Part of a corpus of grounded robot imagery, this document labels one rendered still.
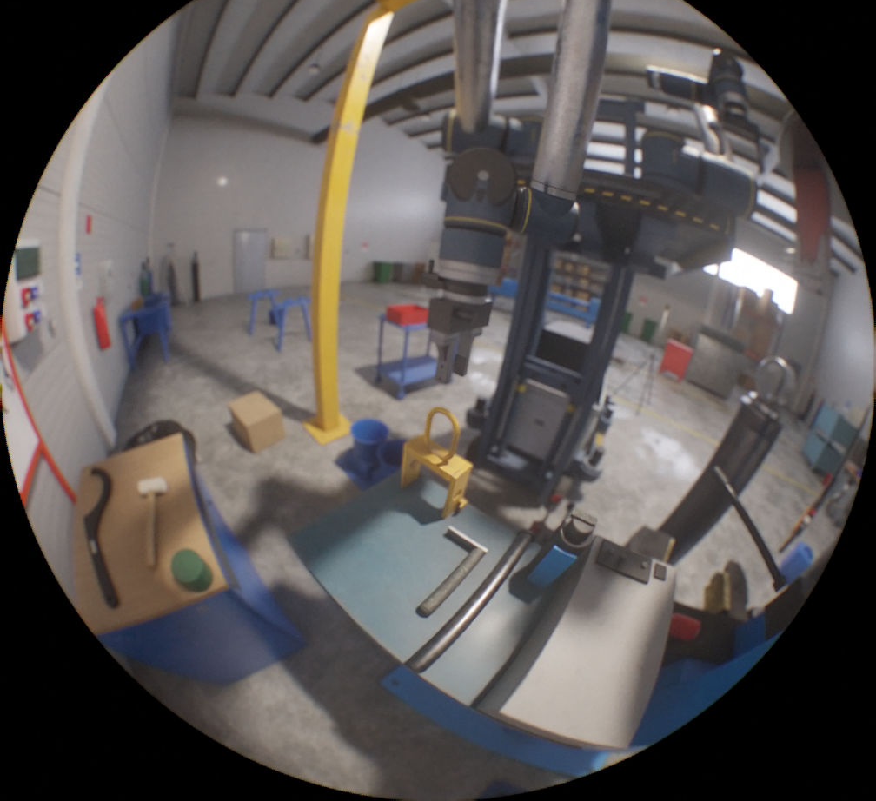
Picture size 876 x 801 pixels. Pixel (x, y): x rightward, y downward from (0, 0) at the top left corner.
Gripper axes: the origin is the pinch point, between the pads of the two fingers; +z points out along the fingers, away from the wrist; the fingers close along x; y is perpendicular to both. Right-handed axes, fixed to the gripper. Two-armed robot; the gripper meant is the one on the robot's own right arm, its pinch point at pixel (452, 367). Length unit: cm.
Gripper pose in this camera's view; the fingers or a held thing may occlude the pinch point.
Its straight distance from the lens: 51.8
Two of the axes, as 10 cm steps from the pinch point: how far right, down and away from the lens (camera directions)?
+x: 6.3, -2.2, 7.4
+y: 7.6, 3.4, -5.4
